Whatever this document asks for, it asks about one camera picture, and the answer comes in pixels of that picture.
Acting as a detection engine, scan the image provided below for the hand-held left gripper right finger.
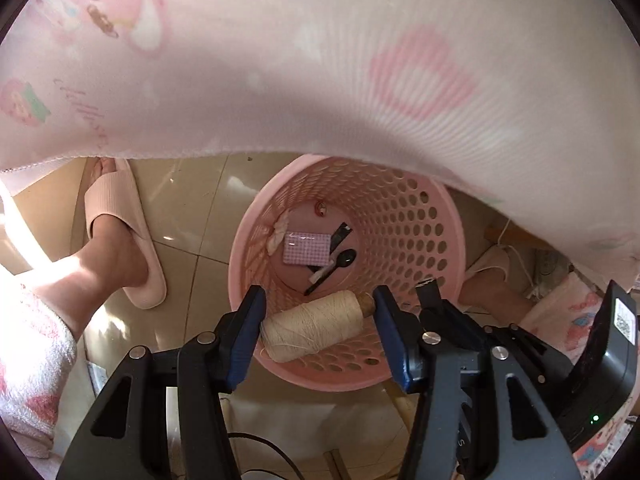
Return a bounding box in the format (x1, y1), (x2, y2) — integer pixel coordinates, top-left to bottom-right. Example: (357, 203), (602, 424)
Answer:
(372, 285), (581, 480)

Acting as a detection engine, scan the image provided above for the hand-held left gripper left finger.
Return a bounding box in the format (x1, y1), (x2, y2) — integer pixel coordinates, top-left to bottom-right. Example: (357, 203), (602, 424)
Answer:
(56, 285), (267, 480)

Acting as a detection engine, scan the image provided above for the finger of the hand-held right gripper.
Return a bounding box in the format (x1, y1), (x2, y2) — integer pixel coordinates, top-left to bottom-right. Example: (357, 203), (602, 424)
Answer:
(416, 280), (576, 396)

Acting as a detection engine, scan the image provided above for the cream thread spool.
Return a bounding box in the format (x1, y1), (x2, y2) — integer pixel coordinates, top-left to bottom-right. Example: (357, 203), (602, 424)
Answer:
(259, 290), (376, 363)

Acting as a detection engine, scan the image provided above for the black plastic spoon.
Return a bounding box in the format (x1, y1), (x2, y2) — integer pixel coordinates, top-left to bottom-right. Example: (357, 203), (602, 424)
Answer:
(303, 248), (358, 296)

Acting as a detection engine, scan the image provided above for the pastel tissue packet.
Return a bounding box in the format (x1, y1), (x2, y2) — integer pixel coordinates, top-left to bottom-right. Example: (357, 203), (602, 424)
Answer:
(283, 231), (332, 266)

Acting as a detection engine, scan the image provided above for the white tissue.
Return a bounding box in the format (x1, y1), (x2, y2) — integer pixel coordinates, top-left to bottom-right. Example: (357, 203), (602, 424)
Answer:
(267, 212), (292, 253)

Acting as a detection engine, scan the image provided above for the pink plastic mesh basket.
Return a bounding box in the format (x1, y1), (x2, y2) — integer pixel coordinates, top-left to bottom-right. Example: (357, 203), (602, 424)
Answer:
(228, 155), (468, 392)

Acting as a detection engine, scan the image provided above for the wooden stick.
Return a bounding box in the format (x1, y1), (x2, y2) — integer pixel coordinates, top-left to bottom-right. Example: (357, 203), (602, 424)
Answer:
(382, 380), (416, 432)

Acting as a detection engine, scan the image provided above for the pink right slipper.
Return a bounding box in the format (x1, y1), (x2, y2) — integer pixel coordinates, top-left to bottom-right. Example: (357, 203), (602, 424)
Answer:
(465, 250), (512, 287)

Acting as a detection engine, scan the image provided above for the pink slipper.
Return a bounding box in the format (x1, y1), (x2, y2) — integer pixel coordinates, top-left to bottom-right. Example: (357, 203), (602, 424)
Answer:
(84, 157), (167, 310)
(465, 250), (512, 287)

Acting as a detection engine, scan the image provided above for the black flat strip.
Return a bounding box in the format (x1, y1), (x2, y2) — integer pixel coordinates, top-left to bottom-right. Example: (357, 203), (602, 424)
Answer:
(330, 222), (354, 251)

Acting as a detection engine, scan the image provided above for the person's foot in slipper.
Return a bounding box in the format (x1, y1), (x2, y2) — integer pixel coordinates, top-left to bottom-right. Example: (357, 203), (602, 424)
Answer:
(30, 157), (151, 336)

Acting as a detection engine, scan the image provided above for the pink left slipper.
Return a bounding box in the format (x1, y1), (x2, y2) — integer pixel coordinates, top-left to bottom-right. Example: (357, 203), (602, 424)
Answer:
(84, 157), (167, 310)

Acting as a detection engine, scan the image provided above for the left fleece pajama pant leg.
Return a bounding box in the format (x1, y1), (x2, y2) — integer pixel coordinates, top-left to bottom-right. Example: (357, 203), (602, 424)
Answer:
(0, 280), (78, 461)

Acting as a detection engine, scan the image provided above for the pink bear print blanket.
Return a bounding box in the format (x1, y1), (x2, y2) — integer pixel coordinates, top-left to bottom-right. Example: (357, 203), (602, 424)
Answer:
(0, 0), (640, 283)

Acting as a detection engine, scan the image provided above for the white power cable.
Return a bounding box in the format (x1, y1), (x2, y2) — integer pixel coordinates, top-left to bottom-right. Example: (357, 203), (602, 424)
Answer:
(487, 217), (542, 292)

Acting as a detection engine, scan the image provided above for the black cable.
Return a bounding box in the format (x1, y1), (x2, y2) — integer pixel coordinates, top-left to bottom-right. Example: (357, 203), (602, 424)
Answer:
(227, 430), (302, 480)

